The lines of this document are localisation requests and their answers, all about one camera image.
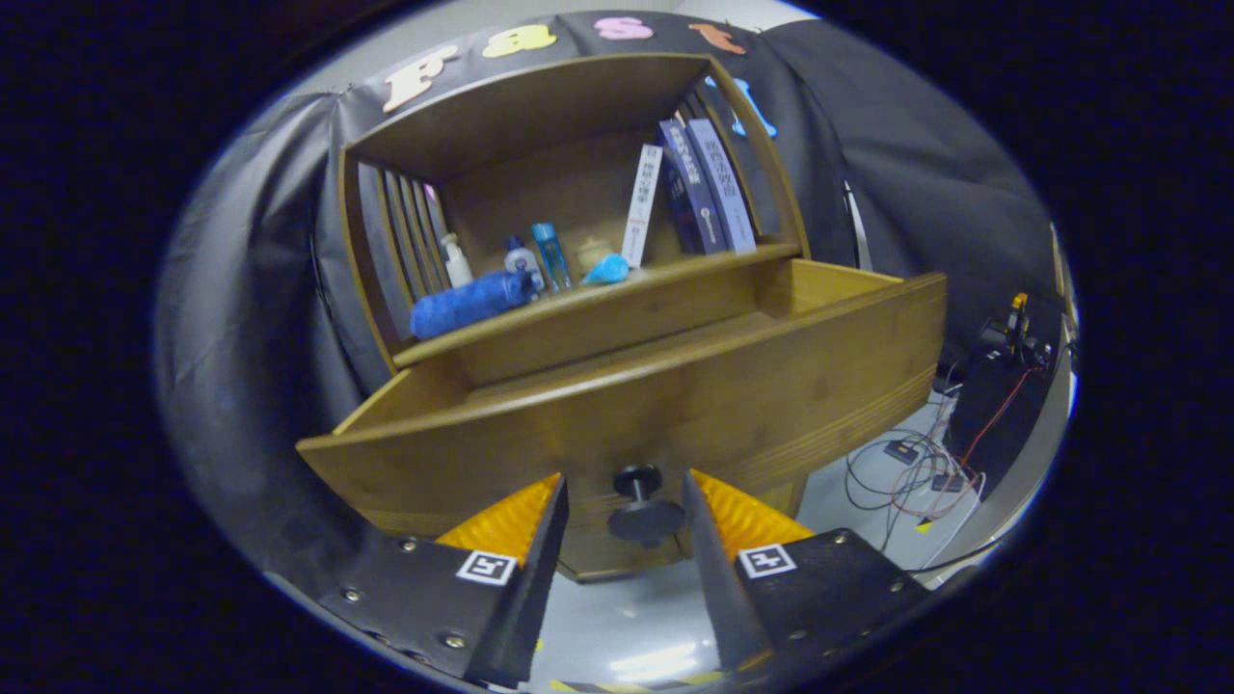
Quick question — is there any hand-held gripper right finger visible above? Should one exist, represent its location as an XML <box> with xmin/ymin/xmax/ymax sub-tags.
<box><xmin>683</xmin><ymin>469</ymin><xmax>931</xmax><ymax>681</ymax></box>

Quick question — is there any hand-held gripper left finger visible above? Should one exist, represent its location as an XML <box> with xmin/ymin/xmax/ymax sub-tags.
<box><xmin>318</xmin><ymin>472</ymin><xmax>570</xmax><ymax>689</ymax></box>

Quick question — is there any black drawer knob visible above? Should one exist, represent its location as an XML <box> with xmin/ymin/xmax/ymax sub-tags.
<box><xmin>607</xmin><ymin>465</ymin><xmax>687</xmax><ymax>548</ymax></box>

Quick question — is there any wooden drawer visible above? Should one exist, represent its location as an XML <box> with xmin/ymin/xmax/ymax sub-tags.
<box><xmin>295</xmin><ymin>258</ymin><xmax>949</xmax><ymax>541</ymax></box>

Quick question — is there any wooden countertop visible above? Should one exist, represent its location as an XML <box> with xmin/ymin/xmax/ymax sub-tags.
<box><xmin>390</xmin><ymin>241</ymin><xmax>806</xmax><ymax>372</ymax></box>

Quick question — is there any wooden cabinet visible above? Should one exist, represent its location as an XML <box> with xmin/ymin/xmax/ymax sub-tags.
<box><xmin>310</xmin><ymin>53</ymin><xmax>813</xmax><ymax>584</ymax></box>

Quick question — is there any folded blue towel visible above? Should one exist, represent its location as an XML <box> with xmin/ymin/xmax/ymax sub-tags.
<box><xmin>410</xmin><ymin>270</ymin><xmax>537</xmax><ymax>340</ymax></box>

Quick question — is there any white bottle with blue cap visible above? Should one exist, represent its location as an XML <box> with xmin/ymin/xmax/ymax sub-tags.
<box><xmin>503</xmin><ymin>236</ymin><xmax>546</xmax><ymax>295</ymax></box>

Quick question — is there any white pump bottle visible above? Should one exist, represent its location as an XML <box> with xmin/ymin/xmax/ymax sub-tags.
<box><xmin>441</xmin><ymin>232</ymin><xmax>475</xmax><ymax>290</ymax></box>

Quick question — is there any clear blue bottle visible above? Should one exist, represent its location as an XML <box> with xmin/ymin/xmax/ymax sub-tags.
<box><xmin>531</xmin><ymin>223</ymin><xmax>572</xmax><ymax>292</ymax></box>

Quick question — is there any metal tripod stand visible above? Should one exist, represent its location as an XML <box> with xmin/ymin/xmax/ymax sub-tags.
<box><xmin>841</xmin><ymin>183</ymin><xmax>873</xmax><ymax>273</ymax></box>

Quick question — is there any white book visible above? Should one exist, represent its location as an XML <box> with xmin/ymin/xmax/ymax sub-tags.
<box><xmin>621</xmin><ymin>145</ymin><xmax>664</xmax><ymax>269</ymax></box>

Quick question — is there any black and orange equipment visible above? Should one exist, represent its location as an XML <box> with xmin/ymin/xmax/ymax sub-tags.
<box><xmin>974</xmin><ymin>292</ymin><xmax>1057</xmax><ymax>372</ymax></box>

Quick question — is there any dark blue book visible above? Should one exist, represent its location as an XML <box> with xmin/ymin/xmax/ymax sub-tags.
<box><xmin>658</xmin><ymin>119</ymin><xmax>734</xmax><ymax>255</ymax></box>

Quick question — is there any light purple book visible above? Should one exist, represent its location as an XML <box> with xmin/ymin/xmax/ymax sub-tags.
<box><xmin>685</xmin><ymin>118</ymin><xmax>758</xmax><ymax>254</ymax></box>

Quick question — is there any black backdrop cloth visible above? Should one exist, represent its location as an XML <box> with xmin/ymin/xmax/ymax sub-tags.
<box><xmin>154</xmin><ymin>12</ymin><xmax>1066</xmax><ymax>579</ymax></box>

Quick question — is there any black cable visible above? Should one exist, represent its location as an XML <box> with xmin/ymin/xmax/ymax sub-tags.
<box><xmin>846</xmin><ymin>434</ymin><xmax>965</xmax><ymax>512</ymax></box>

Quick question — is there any white cable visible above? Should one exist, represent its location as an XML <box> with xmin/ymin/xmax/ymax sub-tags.
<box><xmin>911</xmin><ymin>472</ymin><xmax>989</xmax><ymax>570</ymax></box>

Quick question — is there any red cable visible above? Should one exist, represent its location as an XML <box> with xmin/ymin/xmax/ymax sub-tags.
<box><xmin>892</xmin><ymin>366</ymin><xmax>1047</xmax><ymax>517</ymax></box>

